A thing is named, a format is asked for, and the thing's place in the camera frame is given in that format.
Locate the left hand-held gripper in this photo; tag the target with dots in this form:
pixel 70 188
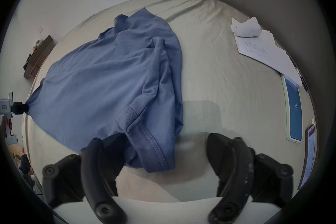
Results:
pixel 7 115

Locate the blue shirt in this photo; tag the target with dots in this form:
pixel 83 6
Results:
pixel 110 81

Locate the bed with beige sheet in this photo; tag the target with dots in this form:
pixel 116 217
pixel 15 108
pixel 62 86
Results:
pixel 223 102

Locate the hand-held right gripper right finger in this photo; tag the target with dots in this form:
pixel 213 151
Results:
pixel 236 173

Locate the phone in pale green case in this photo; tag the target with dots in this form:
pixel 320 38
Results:
pixel 294 110

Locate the dark wooden wall shelf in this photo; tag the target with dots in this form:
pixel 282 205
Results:
pixel 36 56

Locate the phone with red-white screen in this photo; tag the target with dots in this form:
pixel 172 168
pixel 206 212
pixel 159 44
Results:
pixel 309 152

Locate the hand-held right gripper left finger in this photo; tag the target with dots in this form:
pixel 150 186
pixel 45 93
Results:
pixel 91 175

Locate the person's left hand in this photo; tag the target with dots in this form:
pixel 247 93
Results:
pixel 6 125

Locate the white paper sheets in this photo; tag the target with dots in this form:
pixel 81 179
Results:
pixel 267 53

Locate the white cat-shaped lamp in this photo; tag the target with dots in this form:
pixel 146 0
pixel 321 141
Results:
pixel 246 27

